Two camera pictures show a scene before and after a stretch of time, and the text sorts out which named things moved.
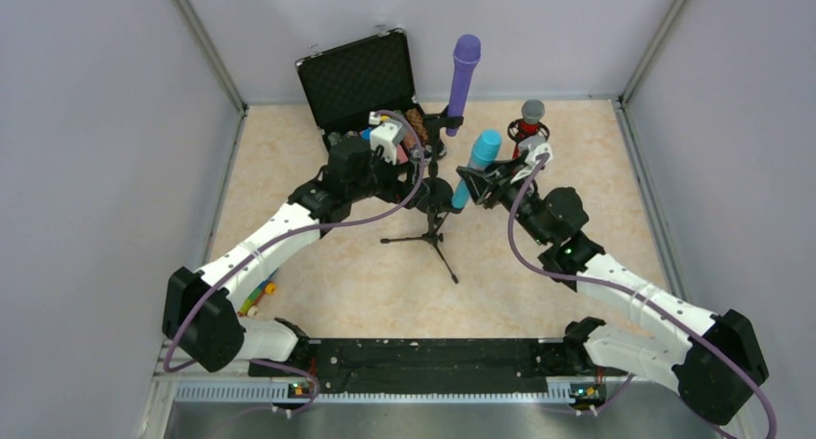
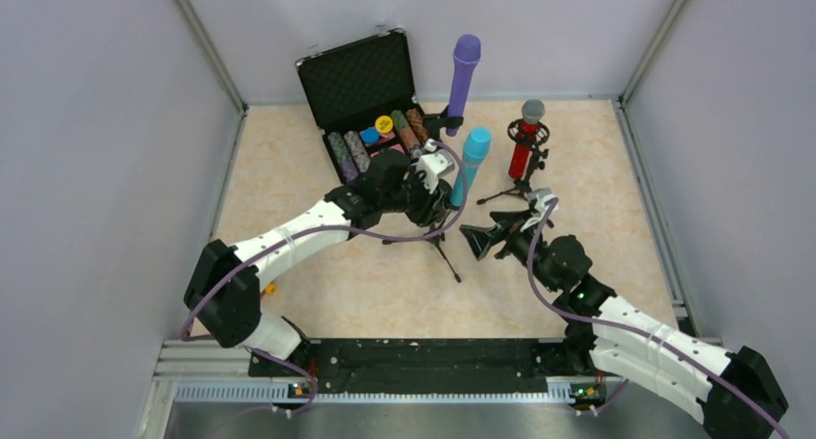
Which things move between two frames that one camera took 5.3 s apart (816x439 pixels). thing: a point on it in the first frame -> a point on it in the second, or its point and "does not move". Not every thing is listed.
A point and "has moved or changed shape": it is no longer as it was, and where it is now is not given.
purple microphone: [467, 53] does not move
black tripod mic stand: [432, 236] does not move
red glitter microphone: [532, 114] does not move
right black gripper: [496, 182] -> [510, 232]
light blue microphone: [485, 149] has moved or changed shape
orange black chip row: [417, 122] does not move
